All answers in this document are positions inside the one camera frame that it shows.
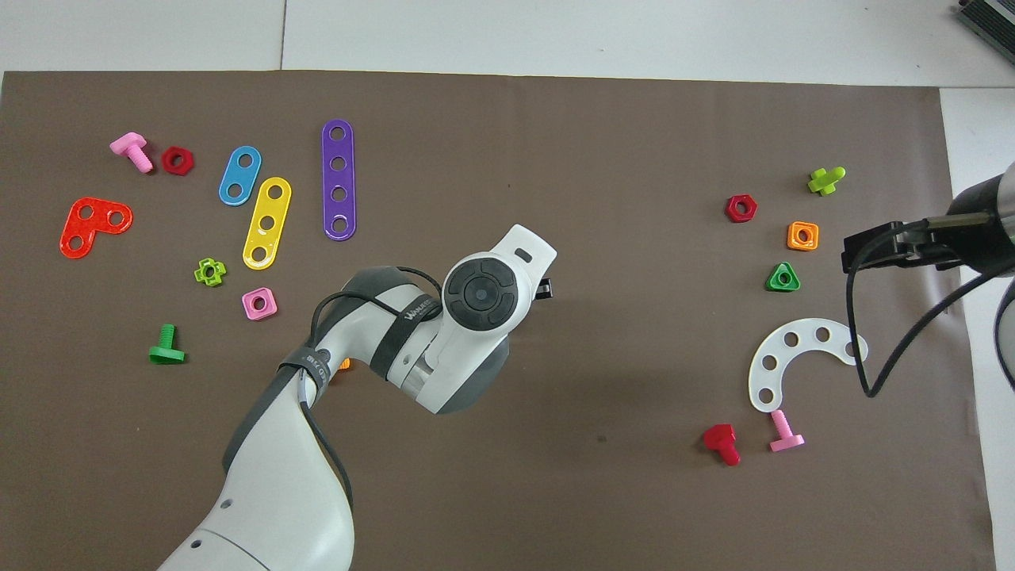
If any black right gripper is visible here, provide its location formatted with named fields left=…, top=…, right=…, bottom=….
left=842, top=173, right=1013, bottom=274

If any lime green toy bolt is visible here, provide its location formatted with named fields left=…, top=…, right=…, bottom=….
left=807, top=167, right=847, bottom=197

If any green triangle toy nut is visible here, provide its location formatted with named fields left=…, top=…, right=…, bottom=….
left=764, top=261, right=802, bottom=293

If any white curved five-hole plate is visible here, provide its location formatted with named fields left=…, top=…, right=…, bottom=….
left=748, top=317, right=870, bottom=414

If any pink plastic toy bolt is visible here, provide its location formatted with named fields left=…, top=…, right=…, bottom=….
left=109, top=132, right=155, bottom=174
left=769, top=409, right=806, bottom=454

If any brown table mat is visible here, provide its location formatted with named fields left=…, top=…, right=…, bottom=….
left=0, top=70, right=997, bottom=571

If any red plastic toy bolt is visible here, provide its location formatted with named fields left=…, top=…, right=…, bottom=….
left=702, top=423, right=742, bottom=467

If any purple four-hole plate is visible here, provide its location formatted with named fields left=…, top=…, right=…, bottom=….
left=321, top=119, right=358, bottom=241

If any black ribbed device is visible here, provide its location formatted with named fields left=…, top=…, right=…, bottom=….
left=956, top=0, right=1015, bottom=45

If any yellow three-hole plate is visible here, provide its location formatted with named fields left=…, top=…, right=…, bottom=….
left=242, top=176, right=293, bottom=271

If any pink square toy nut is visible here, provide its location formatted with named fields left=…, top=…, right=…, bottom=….
left=241, top=286, right=279, bottom=321

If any blue two-hole plate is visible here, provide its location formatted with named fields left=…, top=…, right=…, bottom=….
left=218, top=145, right=262, bottom=207

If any green plastic toy bolt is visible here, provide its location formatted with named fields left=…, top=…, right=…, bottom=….
left=148, top=323, right=186, bottom=366

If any orange three-hole angle plate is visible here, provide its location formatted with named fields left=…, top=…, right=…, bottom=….
left=59, top=197, right=134, bottom=260

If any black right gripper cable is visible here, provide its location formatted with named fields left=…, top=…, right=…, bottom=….
left=845, top=222, right=1015, bottom=398

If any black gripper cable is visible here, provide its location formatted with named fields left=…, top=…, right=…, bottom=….
left=309, top=266, right=445, bottom=508
left=845, top=222, right=1015, bottom=398

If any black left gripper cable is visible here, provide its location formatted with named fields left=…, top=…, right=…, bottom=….
left=309, top=266, right=445, bottom=508

